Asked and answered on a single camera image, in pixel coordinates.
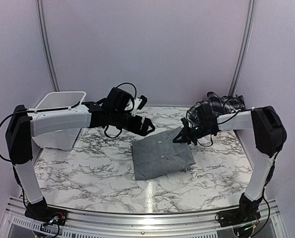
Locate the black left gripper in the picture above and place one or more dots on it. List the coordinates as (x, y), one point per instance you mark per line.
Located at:
(143, 132)

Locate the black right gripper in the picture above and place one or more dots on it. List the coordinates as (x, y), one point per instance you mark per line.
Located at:
(186, 137)

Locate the grey button-up shirt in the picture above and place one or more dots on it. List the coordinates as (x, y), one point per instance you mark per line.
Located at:
(157, 155)

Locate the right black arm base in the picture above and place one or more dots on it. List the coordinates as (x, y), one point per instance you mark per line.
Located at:
(246, 212)

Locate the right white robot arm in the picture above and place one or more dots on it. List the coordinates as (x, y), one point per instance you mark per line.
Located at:
(269, 135)

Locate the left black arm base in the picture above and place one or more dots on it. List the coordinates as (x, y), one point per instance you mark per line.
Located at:
(48, 215)

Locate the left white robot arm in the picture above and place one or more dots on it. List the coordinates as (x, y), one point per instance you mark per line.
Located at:
(26, 123)

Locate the white plastic laundry bin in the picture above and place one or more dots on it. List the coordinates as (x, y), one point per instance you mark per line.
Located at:
(53, 138)

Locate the black white plaid shirt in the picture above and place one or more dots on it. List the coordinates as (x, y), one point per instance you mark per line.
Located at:
(214, 106)

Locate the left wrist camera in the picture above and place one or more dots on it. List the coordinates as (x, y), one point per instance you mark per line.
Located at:
(119, 100)

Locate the right aluminium wall post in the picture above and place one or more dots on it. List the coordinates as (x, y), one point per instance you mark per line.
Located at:
(243, 47)

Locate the aluminium wall post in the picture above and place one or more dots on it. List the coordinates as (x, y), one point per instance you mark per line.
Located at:
(46, 45)
(243, 47)

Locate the aluminium front frame rail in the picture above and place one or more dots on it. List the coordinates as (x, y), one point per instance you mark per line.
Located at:
(90, 224)

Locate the left aluminium wall post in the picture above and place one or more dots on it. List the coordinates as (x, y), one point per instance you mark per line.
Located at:
(46, 45)

